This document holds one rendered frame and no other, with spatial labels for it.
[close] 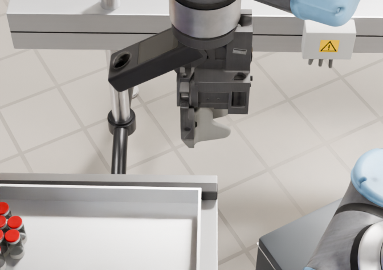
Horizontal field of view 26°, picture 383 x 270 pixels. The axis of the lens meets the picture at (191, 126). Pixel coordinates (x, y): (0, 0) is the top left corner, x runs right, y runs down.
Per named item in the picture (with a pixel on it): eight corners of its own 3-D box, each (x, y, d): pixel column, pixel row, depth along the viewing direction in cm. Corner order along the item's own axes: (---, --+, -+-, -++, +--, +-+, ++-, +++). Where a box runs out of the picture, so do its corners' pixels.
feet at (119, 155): (103, 217, 228) (98, 186, 217) (117, 85, 260) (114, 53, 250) (132, 217, 227) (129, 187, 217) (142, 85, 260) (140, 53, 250)
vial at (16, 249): (8, 260, 116) (2, 241, 113) (11, 246, 118) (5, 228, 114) (23, 260, 116) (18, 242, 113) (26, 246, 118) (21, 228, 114)
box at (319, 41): (302, 59, 203) (306, 32, 196) (300, 45, 206) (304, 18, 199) (351, 60, 203) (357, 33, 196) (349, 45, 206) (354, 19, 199)
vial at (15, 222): (11, 246, 118) (5, 228, 114) (13, 233, 119) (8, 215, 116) (26, 246, 118) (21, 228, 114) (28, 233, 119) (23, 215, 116)
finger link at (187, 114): (194, 148, 97) (194, 98, 91) (180, 148, 97) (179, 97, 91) (194, 118, 100) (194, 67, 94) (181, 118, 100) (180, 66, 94)
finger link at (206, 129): (229, 165, 102) (232, 115, 95) (181, 164, 102) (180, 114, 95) (229, 145, 104) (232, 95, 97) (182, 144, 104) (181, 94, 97)
